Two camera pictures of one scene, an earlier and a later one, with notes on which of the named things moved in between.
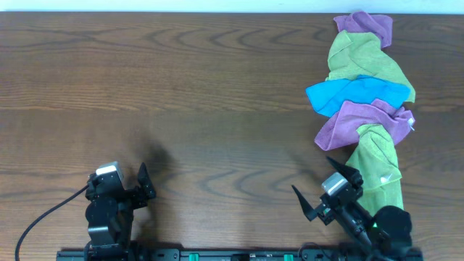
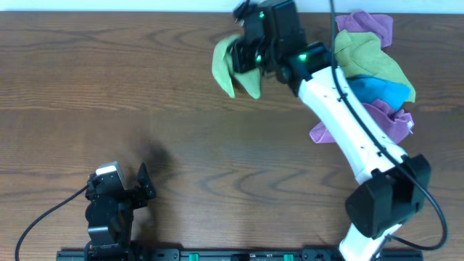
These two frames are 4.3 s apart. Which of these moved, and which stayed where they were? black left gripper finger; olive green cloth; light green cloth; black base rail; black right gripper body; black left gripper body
Moved: black right gripper body; light green cloth
Stayed: black left gripper finger; olive green cloth; black base rail; black left gripper body
